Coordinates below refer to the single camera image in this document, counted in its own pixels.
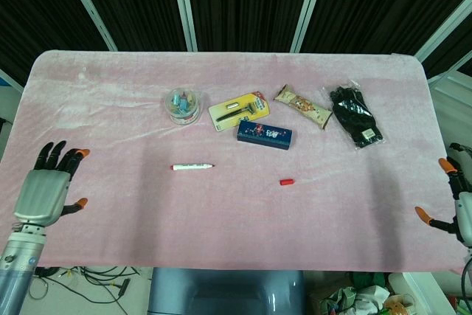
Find black floor cables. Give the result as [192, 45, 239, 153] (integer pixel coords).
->
[29, 265, 149, 311]

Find white frame post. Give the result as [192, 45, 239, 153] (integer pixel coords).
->
[290, 0, 330, 53]
[170, 0, 199, 52]
[415, 0, 472, 69]
[58, 0, 119, 52]

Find beige snack bar wrapper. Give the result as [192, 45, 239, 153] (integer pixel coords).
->
[273, 83, 333, 131]

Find crumpled white paper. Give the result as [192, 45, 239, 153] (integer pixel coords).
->
[320, 285, 358, 315]

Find black gloves in bag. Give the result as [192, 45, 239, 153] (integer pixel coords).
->
[323, 79, 386, 152]

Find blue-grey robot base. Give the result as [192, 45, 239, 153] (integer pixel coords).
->
[147, 267, 307, 315]

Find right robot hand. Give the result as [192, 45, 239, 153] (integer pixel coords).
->
[414, 142, 472, 248]

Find white storage box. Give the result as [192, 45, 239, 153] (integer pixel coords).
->
[386, 271, 454, 315]

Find white side cabinet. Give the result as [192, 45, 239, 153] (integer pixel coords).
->
[428, 69, 472, 156]

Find pink fleece tablecloth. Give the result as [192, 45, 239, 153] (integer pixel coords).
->
[15, 49, 455, 271]

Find clear jar of clips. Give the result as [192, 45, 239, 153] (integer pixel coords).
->
[164, 86, 204, 126]

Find dark blue rectangular box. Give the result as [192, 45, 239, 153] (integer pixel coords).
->
[235, 120, 295, 152]

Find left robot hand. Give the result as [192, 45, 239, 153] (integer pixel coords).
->
[13, 140, 90, 227]

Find yellow packaged pen set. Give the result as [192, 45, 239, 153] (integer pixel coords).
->
[207, 90, 272, 133]

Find white marker with red cap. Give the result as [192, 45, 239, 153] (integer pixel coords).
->
[170, 162, 216, 173]

